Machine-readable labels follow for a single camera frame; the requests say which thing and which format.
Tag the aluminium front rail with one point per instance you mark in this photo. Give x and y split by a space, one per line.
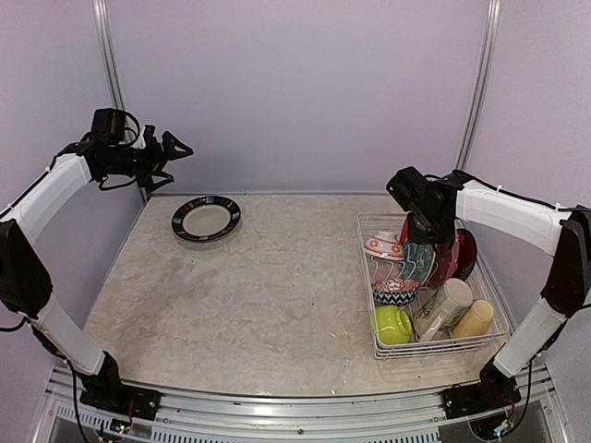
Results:
196 416

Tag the pink polka dot plate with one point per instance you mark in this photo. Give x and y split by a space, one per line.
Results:
446 262

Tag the aluminium corner post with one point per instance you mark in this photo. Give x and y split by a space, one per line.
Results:
108 55
485 62

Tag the blue white zigzag bowl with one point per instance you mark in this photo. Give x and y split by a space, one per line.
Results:
398 292

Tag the white wire dish rack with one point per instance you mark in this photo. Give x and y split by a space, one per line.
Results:
424 301

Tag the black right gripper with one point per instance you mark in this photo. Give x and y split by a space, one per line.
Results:
416 235

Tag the left aluminium corner post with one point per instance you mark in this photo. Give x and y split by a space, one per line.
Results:
108 55

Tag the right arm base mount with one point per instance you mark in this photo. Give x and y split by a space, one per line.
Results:
460 401

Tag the black rimmed striped plate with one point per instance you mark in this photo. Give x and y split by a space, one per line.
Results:
206 219

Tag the yellow cup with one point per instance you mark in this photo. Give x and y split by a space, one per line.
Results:
475 321

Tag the red teal patterned plate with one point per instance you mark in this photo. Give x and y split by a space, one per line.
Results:
419 259

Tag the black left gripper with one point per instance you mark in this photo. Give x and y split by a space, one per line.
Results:
158 158

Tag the dark red floral plate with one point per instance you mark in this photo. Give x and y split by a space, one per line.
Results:
467 254

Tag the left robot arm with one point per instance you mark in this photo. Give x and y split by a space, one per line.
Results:
110 148

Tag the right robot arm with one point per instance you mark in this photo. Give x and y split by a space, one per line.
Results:
434 205

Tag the right aluminium corner post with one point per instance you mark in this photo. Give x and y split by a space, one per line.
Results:
485 62

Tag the lime green bowl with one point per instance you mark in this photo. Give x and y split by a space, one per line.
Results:
392 325

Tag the white red patterned bowl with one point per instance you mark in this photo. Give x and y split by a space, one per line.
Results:
384 245

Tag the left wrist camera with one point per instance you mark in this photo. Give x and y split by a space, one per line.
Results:
145 138

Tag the white printed mug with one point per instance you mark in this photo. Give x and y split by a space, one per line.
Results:
443 309

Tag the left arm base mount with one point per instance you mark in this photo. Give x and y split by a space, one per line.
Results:
138 401

